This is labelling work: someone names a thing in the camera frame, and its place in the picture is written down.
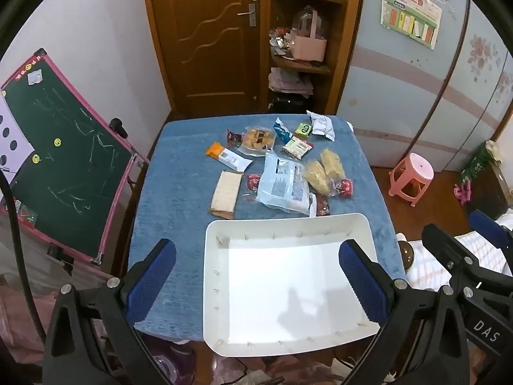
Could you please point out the beige wafer packet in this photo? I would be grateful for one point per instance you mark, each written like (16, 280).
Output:
(225, 195)

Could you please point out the white dotted paper sheet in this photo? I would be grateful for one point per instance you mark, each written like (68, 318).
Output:
(15, 148)

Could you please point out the brown round bed knob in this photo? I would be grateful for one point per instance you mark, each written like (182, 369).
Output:
(407, 254)

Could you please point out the yellow cracker packet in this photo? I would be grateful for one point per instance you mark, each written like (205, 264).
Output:
(316, 177)
(332, 165)

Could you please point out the brown wooden door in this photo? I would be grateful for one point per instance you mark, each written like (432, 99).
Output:
(208, 53)

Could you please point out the red bordered nut packet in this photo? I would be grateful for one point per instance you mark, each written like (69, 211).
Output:
(297, 148)

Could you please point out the white plastic tray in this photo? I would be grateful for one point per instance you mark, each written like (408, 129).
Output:
(275, 287)

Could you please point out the pink plastic stool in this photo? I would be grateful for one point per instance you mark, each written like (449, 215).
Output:
(411, 178)

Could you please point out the blue white candy wrapper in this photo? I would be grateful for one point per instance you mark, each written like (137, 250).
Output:
(282, 131)

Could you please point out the red snack packet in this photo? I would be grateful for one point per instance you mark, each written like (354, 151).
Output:
(342, 188)

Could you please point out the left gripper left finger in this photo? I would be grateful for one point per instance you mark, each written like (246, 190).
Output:
(92, 337)

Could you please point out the folded pink cloths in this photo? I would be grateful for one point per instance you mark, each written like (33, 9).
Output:
(289, 82)

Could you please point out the white checked bedding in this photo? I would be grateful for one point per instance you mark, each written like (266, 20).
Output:
(481, 258)

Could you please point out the white red snack bag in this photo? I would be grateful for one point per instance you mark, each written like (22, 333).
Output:
(322, 126)

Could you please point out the large light blue snack bag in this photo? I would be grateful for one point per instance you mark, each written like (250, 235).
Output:
(282, 185)

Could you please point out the wooden corner shelf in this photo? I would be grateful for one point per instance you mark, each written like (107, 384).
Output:
(327, 77)

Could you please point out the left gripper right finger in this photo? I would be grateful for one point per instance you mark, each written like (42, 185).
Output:
(422, 328)

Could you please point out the dark red date packet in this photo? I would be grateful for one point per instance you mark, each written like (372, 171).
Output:
(233, 139)

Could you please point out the orange white snack packet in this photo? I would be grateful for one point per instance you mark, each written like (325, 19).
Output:
(227, 157)

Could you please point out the small red candy packet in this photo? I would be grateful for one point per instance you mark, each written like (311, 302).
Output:
(252, 182)

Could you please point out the green small snack packet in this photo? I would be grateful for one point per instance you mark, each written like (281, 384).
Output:
(303, 130)

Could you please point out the wall calendar poster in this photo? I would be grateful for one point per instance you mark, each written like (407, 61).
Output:
(417, 19)

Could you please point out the green chalkboard pink frame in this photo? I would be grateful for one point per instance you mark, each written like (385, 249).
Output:
(73, 178)

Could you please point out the clear pastry tray packet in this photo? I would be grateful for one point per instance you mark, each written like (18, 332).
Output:
(257, 141)

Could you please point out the pink basket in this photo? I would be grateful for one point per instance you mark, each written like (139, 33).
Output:
(308, 35)

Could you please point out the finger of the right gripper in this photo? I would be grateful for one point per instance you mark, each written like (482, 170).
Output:
(463, 266)
(496, 234)

